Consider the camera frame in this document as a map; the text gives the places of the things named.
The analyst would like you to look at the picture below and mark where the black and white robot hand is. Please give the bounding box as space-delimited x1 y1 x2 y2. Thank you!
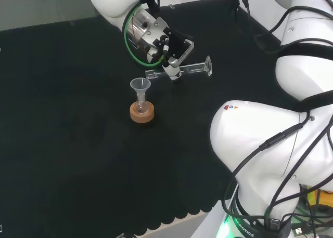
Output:
152 27 195 84

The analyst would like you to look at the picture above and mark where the clear graduated cylinder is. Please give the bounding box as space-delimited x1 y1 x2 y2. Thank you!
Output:
145 55 213 80

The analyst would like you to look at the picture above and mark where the round-bottom glass flask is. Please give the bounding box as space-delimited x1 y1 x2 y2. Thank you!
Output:
135 97 149 115

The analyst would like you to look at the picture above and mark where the clear plastic funnel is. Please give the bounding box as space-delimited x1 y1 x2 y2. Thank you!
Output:
130 78 152 103

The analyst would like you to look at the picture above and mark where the black tripod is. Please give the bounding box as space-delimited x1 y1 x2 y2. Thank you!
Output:
225 0 252 37

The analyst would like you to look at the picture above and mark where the black cloth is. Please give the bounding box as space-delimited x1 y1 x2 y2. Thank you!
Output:
0 0 300 236

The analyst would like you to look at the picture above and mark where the black plug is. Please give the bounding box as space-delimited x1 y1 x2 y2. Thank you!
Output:
268 217 284 230

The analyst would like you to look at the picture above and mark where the yellow stop button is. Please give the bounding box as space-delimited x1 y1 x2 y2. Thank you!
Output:
308 187 333 211

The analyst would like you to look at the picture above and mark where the green wrist cable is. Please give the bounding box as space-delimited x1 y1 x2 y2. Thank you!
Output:
123 0 188 68

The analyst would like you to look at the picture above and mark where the cork ring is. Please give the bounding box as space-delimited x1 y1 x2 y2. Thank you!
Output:
129 100 156 124

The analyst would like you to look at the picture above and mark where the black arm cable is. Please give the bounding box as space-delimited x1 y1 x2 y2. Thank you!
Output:
253 4 333 56
223 112 312 223

